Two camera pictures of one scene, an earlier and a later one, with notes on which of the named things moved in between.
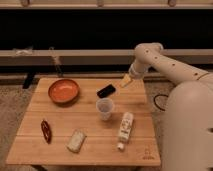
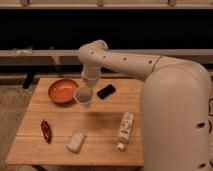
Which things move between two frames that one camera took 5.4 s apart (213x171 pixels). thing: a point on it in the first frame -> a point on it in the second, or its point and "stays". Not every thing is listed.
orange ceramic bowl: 64,91 stays
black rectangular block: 106,91 stays
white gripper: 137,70 -> 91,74
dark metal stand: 55,60 stays
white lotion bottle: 127,124 stays
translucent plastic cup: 104,106 -> 83,95
